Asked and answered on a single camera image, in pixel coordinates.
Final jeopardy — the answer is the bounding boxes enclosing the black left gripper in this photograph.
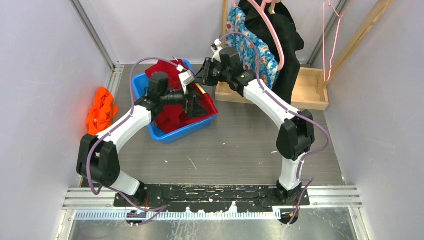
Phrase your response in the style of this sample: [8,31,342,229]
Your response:
[160,82,209,118]

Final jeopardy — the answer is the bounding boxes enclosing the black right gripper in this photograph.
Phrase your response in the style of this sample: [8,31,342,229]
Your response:
[192,57,231,87]

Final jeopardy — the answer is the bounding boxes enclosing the red pleated skirt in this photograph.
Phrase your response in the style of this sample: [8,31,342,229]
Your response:
[145,58,219,135]

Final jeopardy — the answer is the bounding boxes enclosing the pink wire hanger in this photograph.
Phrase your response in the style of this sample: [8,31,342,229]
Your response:
[321,0,351,83]

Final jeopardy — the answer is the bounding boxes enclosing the wooden hanger with metal hook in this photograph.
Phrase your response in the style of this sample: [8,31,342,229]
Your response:
[172,56,206,94]

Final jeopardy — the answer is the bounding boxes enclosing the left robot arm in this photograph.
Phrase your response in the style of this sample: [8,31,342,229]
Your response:
[76,70,208,207]

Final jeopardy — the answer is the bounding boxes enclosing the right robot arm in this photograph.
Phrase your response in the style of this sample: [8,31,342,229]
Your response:
[195,45,315,206]

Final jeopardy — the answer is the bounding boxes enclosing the pink plastic hanger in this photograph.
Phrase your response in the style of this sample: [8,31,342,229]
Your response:
[247,0,285,71]

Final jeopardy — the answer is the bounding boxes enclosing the blue plastic bin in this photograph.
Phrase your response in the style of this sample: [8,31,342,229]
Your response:
[131,60,218,144]

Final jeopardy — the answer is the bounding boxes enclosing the blue floral garment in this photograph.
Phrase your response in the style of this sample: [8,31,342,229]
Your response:
[225,6,279,89]

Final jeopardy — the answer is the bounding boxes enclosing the black garment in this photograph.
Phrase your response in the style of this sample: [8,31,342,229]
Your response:
[237,0,306,106]

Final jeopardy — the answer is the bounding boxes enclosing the orange cloth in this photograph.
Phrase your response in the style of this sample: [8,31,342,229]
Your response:
[86,87,120,136]

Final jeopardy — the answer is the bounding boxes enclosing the wooden rack base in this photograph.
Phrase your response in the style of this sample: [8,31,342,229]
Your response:
[215,67,329,111]

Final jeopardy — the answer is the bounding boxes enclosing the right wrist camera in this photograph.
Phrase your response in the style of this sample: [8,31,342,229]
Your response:
[211,39,223,63]

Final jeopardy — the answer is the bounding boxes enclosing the wooden rack post left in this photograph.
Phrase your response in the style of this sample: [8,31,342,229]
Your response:
[220,0,229,45]

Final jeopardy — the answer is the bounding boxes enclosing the wooden rack post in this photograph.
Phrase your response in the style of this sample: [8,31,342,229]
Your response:
[220,0,229,45]
[316,0,393,93]

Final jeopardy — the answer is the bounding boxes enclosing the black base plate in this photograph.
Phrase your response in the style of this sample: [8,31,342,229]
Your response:
[113,184,310,213]

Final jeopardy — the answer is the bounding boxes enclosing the aluminium frame rail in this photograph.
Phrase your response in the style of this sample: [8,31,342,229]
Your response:
[69,0,116,70]

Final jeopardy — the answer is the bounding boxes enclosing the wooden rack post right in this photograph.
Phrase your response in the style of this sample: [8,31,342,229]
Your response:
[316,0,393,93]

